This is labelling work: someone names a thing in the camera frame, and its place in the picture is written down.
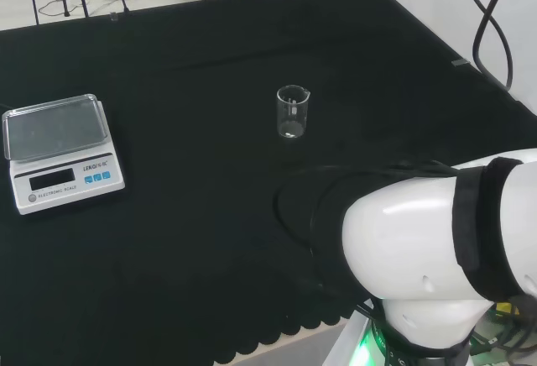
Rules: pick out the clear glass beaker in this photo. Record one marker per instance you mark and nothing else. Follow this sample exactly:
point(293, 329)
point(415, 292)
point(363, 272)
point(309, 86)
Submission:
point(292, 116)

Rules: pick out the black bench cloth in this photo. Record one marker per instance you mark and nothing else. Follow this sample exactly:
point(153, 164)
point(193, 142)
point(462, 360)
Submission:
point(189, 257)

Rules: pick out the white electronic balance steel pan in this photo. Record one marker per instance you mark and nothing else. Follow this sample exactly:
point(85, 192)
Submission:
point(63, 173)

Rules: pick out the clear tape piece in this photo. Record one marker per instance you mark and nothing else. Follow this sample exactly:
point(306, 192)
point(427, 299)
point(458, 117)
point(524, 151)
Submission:
point(460, 63)
point(113, 17)

